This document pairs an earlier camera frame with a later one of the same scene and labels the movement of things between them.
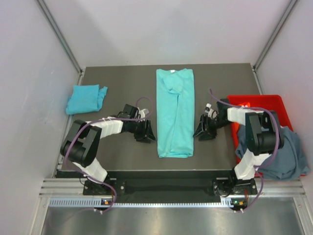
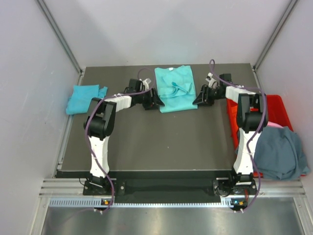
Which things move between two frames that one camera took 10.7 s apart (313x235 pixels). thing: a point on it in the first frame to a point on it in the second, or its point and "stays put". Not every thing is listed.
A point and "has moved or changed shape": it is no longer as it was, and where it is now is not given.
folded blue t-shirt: x=85 y=98 stays put
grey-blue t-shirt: x=289 y=163 stays put
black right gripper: x=210 y=134 to x=204 y=97
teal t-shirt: x=175 y=102 has moved or changed shape
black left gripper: x=146 y=133 to x=154 y=100
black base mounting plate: x=222 y=183 stays put
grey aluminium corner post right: x=291 y=6 stays put
